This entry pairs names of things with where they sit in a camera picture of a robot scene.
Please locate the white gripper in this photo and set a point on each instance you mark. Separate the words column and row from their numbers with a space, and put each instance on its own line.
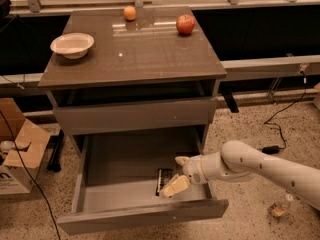
column 192, row 169

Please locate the black rxbar chocolate bar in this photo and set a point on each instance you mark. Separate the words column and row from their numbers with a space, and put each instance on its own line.
column 164, row 176

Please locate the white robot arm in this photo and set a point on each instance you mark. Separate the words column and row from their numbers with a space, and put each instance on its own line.
column 236, row 161

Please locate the open grey middle drawer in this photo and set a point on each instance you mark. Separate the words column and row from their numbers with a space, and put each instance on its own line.
column 118, row 178

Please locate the grey drawer cabinet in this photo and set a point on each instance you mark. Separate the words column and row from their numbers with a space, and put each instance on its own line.
column 140, row 61

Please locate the closed grey top drawer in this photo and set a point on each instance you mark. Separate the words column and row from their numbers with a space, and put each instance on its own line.
column 132, row 116

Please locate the clear plastic bottle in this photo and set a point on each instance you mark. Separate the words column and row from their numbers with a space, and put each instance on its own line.
column 281, row 205

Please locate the black stand foot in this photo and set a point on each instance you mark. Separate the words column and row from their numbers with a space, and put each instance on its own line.
column 55, row 144

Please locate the red apple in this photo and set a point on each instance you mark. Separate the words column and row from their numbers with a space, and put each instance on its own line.
column 185, row 24

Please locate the cardboard box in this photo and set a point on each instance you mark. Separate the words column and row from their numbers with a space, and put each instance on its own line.
column 23, row 146

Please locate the white bowl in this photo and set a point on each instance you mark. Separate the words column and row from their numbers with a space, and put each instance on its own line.
column 72, row 45

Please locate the black power adapter with cable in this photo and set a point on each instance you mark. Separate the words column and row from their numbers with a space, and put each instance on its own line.
column 275, row 149

